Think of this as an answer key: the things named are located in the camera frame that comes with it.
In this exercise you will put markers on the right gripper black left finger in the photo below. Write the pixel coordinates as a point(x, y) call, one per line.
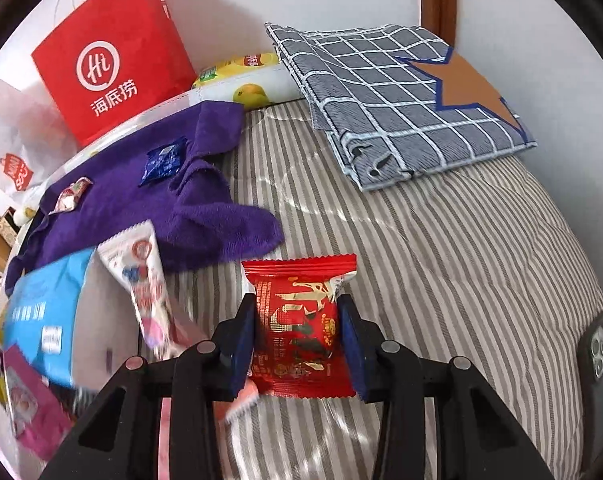
point(118, 435)

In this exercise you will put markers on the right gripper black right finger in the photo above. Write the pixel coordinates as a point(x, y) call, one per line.
point(477, 435)

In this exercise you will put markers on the white pink long snack packet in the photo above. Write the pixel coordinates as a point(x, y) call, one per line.
point(133, 258)

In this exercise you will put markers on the red snack packet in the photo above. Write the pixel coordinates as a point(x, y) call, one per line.
point(297, 347)

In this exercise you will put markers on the pink white small snack packet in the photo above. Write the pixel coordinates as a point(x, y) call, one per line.
point(70, 197)

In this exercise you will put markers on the blue cookie snack packet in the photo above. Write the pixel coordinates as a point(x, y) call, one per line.
point(164, 162)

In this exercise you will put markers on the magenta snack bag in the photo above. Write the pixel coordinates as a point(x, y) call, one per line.
point(40, 423)

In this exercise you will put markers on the blue tissue pack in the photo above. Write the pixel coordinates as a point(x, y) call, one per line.
point(73, 321)

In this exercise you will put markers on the grey cased smartphone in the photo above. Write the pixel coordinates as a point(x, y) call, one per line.
point(590, 366)

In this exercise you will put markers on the purple towel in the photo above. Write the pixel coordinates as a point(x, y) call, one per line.
point(197, 224)

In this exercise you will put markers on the white Miniso plastic bag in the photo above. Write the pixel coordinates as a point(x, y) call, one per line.
point(34, 141)

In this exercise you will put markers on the blue plaid folded cloth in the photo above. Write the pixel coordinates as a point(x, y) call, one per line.
point(397, 103)

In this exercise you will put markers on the rolled fruit-print mat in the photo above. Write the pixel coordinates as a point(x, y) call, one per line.
point(257, 88)

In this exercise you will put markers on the red paper shopping bag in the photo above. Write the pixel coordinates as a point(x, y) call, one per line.
point(110, 60)

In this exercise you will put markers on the yellow snack bag behind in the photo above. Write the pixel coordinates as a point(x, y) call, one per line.
point(236, 66)

